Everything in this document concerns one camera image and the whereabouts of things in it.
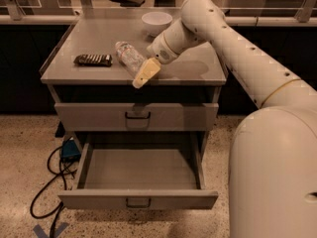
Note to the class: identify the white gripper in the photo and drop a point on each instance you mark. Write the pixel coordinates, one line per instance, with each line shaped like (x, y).
(159, 51)

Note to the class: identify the clear plastic water bottle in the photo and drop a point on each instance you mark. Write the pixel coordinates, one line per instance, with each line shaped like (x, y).
(129, 57)

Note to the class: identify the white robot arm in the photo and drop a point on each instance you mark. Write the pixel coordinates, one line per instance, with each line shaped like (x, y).
(273, 156)

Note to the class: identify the grey metal drawer cabinet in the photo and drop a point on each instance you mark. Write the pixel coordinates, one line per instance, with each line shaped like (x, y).
(195, 77)

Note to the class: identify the closed grey upper drawer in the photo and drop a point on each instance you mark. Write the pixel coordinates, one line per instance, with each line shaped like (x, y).
(137, 116)

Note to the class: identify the open grey middle drawer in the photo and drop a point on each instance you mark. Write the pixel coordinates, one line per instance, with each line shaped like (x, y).
(151, 171)

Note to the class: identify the white ceramic bowl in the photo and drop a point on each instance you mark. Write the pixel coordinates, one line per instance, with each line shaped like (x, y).
(156, 22)

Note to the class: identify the dark striped snack bar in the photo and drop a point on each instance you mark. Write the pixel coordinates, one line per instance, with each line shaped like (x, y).
(93, 60)

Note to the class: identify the black office chair seat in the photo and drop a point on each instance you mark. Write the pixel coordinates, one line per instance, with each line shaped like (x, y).
(129, 3)

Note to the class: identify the blue power box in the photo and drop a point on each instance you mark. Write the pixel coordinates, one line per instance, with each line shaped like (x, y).
(69, 151)

